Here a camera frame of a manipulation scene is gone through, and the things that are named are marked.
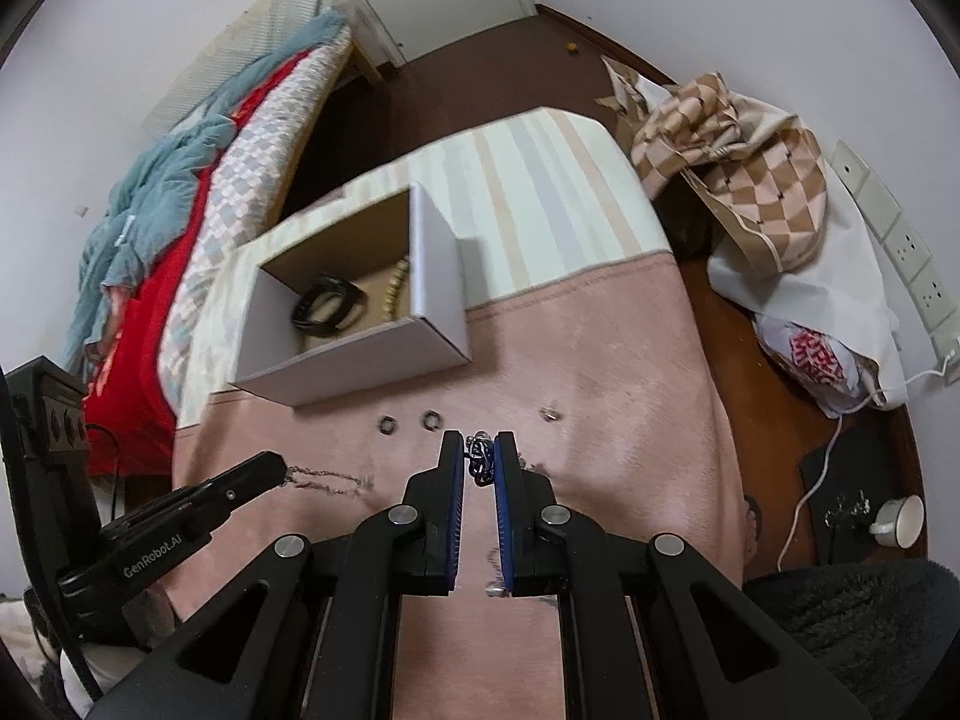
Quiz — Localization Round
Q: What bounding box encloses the checkered pastel quilt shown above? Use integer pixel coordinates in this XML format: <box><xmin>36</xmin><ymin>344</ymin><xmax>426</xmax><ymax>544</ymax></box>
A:
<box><xmin>158</xmin><ymin>26</ymin><xmax>352</xmax><ymax>413</ymax></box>

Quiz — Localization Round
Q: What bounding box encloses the black hoop earring right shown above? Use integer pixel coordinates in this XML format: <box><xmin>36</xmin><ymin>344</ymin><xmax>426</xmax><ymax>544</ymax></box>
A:
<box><xmin>421</xmin><ymin>410</ymin><xmax>443</xmax><ymax>431</ymax></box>

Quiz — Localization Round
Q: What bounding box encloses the white plastic bag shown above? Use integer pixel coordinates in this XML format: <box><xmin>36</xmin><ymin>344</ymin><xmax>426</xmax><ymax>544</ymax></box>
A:
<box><xmin>708</xmin><ymin>167</ymin><xmax>907</xmax><ymax>410</ymax></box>

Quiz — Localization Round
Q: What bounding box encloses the black smart band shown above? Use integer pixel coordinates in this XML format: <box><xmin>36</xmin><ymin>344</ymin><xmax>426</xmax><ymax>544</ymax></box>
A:
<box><xmin>290</xmin><ymin>273</ymin><xmax>368</xmax><ymax>338</ymax></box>

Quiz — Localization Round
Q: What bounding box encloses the black hoop earring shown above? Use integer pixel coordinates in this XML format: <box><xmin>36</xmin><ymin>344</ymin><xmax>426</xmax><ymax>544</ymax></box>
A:
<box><xmin>421</xmin><ymin>410</ymin><xmax>443</xmax><ymax>431</ymax></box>
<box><xmin>377</xmin><ymin>416</ymin><xmax>397</xmax><ymax>436</ymax></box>

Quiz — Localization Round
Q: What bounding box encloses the white power strip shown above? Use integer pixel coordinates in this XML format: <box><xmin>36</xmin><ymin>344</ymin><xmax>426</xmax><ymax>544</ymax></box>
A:
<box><xmin>830</xmin><ymin>140</ymin><xmax>958</xmax><ymax>376</ymax></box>

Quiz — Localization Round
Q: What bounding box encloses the brown checkered cloth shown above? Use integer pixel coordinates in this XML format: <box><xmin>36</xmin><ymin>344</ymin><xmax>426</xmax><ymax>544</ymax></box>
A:
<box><xmin>601</xmin><ymin>57</ymin><xmax>828</xmax><ymax>277</ymax></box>

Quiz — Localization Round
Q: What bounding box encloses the black fuzzy cushion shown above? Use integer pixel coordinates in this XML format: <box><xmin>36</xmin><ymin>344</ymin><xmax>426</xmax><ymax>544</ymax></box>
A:
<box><xmin>743</xmin><ymin>559</ymin><xmax>960</xmax><ymax>718</ymax></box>

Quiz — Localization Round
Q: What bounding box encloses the wooden bead bracelet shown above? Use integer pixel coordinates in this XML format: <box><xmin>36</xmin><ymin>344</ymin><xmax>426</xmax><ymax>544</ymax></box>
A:
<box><xmin>379</xmin><ymin>255</ymin><xmax>413</xmax><ymax>324</ymax></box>

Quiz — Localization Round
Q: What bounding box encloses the teal blue blanket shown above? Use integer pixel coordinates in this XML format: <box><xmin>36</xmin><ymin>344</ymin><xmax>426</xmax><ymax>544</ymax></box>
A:
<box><xmin>60</xmin><ymin>8</ymin><xmax>348</xmax><ymax>376</ymax></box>

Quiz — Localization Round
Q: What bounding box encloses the thick silver chain bracelet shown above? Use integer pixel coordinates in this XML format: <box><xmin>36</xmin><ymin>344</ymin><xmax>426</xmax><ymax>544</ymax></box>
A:
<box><xmin>463</xmin><ymin>430</ymin><xmax>502</xmax><ymax>488</ymax></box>

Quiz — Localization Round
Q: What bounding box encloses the red bed sheet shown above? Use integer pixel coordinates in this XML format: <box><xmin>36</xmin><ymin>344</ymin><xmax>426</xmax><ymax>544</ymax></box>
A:
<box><xmin>83</xmin><ymin>149</ymin><xmax>226</xmax><ymax>479</ymax></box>

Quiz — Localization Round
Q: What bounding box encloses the white cup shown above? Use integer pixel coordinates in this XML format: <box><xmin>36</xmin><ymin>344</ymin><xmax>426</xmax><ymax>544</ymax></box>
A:
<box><xmin>869</xmin><ymin>494</ymin><xmax>926</xmax><ymax>550</ymax></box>

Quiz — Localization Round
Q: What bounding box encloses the white cardboard box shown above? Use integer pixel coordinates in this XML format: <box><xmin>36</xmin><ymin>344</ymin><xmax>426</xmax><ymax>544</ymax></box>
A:
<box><xmin>229</xmin><ymin>184</ymin><xmax>472</xmax><ymax>408</ymax></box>

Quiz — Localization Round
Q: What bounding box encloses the thin silver crystal bracelet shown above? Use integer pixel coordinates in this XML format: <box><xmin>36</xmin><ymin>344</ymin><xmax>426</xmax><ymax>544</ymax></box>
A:
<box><xmin>283</xmin><ymin>464</ymin><xmax>378</xmax><ymax>501</ymax></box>

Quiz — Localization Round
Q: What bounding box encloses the white charging cable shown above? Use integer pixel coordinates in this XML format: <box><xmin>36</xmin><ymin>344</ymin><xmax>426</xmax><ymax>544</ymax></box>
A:
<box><xmin>774</xmin><ymin>346</ymin><xmax>960</xmax><ymax>575</ymax></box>

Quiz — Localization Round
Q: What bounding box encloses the black hoop earring left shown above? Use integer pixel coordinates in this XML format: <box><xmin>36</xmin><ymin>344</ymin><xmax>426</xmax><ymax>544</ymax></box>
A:
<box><xmin>377</xmin><ymin>416</ymin><xmax>397</xmax><ymax>436</ymax></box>

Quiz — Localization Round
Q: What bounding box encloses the red printed plastic bag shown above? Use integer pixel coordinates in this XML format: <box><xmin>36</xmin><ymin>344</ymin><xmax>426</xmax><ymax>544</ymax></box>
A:
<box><xmin>754</xmin><ymin>316</ymin><xmax>875</xmax><ymax>418</ymax></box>

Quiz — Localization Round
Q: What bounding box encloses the pink striped blanket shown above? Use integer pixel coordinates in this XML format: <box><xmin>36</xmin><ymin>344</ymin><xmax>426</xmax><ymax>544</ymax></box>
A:
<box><xmin>167</xmin><ymin>106</ymin><xmax>752</xmax><ymax>720</ymax></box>

